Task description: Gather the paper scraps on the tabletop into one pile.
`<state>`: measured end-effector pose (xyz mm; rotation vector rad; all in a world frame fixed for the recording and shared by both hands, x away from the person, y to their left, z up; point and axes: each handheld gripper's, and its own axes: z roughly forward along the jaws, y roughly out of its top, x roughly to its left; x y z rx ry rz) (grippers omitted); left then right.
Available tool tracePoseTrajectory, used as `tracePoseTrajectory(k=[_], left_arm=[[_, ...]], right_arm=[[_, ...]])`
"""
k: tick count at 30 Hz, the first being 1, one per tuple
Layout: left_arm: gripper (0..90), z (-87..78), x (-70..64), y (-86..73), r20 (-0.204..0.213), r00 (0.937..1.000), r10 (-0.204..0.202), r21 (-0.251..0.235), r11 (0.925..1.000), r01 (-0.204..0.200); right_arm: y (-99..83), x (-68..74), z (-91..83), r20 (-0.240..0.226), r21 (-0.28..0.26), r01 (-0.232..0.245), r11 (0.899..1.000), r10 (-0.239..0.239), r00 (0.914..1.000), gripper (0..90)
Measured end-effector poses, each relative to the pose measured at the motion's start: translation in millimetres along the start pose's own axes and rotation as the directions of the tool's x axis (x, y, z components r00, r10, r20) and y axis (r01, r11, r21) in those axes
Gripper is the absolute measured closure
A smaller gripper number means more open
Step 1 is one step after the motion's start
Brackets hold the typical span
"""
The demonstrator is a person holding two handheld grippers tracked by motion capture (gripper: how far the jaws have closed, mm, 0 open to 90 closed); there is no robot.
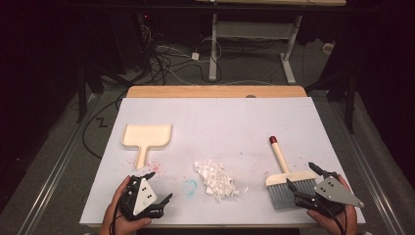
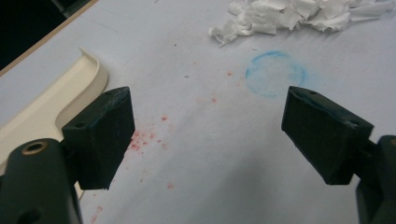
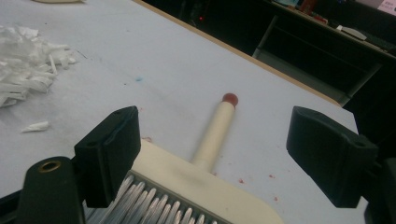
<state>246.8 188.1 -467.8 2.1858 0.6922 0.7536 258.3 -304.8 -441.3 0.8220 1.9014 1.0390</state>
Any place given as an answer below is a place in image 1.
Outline wooden table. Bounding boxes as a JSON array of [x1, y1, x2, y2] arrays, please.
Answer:
[[125, 85, 308, 99]]

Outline cream hand brush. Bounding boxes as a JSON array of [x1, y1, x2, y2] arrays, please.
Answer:
[[265, 135, 318, 212]]

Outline scattered red crumbs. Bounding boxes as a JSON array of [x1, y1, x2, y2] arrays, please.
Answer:
[[121, 158, 166, 174]]

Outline pile of white paper scraps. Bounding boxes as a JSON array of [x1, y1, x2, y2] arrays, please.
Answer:
[[193, 159, 250, 204]]

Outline aluminium floor rail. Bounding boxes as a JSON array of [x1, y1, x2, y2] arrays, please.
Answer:
[[14, 93, 101, 235], [329, 101, 407, 235]]

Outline white floor cable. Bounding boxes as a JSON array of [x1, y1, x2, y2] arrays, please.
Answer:
[[156, 44, 276, 87]]

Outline person's left hand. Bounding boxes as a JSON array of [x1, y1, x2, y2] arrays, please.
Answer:
[[98, 175, 153, 235]]

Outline black metal stand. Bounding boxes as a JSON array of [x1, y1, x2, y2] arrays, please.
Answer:
[[75, 62, 106, 124], [306, 58, 357, 135]]

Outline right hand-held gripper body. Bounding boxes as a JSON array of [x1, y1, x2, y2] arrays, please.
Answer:
[[294, 170, 366, 218]]

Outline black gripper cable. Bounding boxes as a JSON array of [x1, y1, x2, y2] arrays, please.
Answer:
[[110, 195, 126, 235], [321, 205, 348, 235]]

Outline white table mat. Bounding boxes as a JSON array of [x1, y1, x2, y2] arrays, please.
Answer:
[[79, 96, 367, 227]]

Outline cream dustpan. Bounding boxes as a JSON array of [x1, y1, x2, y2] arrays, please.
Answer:
[[120, 123, 173, 170]]

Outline person's right hand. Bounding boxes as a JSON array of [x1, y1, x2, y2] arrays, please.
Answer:
[[305, 173, 359, 235]]

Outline tangle of black cables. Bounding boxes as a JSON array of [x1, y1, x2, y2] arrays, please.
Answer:
[[136, 13, 223, 86]]

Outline white desk frame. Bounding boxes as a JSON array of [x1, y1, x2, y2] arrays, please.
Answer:
[[195, 0, 347, 85]]

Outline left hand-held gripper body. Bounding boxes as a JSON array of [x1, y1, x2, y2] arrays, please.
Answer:
[[118, 175, 166, 221]]

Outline black floor cable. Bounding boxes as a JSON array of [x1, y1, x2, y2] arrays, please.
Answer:
[[81, 93, 129, 161]]

